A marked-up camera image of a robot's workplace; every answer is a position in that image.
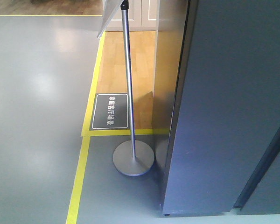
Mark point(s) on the fridge door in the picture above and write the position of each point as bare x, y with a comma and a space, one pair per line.
229, 109

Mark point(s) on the silver sign stand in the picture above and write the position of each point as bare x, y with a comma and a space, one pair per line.
133, 157

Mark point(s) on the yellow floor tape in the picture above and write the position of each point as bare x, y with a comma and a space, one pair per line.
53, 168

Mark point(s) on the black floor sign sticker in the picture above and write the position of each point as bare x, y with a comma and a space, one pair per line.
110, 112

